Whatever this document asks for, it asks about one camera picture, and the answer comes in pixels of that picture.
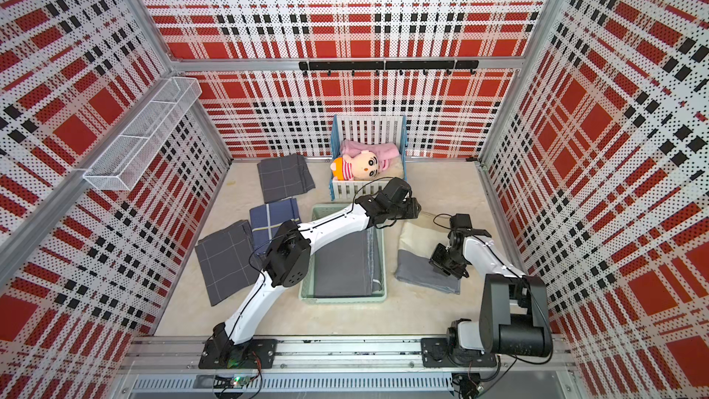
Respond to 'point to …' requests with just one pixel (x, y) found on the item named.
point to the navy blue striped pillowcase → (267, 220)
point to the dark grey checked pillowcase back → (284, 176)
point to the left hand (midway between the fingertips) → (422, 207)
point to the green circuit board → (235, 381)
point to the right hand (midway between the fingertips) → (438, 266)
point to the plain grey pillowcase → (350, 267)
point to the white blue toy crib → (382, 128)
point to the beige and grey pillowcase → (416, 243)
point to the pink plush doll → (363, 160)
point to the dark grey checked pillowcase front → (227, 260)
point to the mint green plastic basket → (307, 293)
